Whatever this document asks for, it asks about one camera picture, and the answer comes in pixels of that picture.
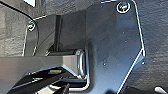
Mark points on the silver base bolt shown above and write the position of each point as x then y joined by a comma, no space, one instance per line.
31,25
122,6

